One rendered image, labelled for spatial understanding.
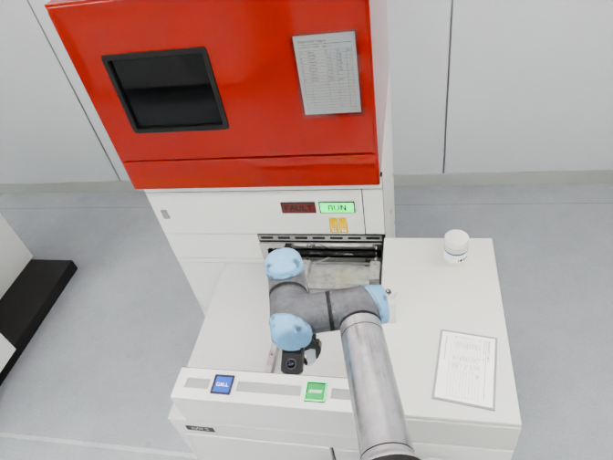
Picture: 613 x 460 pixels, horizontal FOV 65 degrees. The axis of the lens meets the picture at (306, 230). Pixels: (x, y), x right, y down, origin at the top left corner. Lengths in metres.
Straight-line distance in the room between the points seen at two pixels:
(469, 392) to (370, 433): 0.64
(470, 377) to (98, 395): 1.99
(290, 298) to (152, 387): 1.87
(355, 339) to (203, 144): 0.86
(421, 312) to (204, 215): 0.81
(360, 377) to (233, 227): 1.08
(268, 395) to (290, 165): 0.65
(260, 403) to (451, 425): 0.48
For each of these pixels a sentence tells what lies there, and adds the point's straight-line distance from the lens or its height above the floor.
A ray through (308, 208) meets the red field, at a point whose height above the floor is 1.10.
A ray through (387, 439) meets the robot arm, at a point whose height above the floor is 1.47.
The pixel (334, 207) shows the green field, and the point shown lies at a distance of 1.59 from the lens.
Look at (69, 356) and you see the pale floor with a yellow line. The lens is 3.08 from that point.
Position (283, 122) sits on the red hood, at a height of 1.45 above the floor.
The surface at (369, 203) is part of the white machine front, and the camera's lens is 1.57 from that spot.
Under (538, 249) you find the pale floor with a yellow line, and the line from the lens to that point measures 3.05.
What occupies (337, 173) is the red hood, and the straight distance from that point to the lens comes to 1.44.
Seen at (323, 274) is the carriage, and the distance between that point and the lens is 1.68.
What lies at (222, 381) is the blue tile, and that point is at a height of 0.96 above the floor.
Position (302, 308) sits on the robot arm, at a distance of 0.88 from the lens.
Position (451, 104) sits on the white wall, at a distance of 3.08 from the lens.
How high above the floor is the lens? 2.13
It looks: 42 degrees down
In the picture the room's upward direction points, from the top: 12 degrees counter-clockwise
